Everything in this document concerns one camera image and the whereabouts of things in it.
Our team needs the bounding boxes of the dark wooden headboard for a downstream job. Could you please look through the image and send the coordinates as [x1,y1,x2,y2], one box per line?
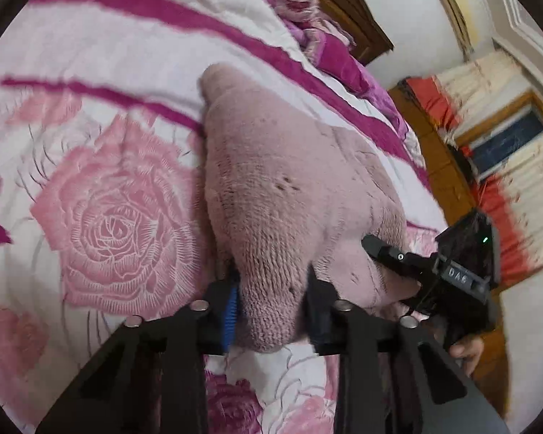
[320,0,394,65]

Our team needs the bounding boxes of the person's hand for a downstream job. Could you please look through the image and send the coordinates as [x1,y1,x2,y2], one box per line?
[449,336,484,377]

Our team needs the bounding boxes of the crumpled purple pink blanket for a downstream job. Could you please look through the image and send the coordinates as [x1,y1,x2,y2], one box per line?
[266,0,408,138]

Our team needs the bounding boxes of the pink knitted pearl-button sweater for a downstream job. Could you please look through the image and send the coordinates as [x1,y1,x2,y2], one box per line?
[200,64,419,352]

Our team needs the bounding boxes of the low wooden side cabinet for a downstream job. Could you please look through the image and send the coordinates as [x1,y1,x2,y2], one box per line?
[388,86,510,416]

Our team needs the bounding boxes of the red white curtain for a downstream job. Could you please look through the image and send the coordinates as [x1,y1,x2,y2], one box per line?
[401,49,543,286]

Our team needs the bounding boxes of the wooden framed window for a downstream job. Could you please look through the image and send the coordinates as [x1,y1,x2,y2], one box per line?
[453,90,543,185]

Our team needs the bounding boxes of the wall air conditioner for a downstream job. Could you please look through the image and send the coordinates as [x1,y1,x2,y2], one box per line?
[439,0,478,61]

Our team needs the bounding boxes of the floral pink white bedspread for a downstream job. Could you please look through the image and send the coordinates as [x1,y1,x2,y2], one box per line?
[0,0,446,433]

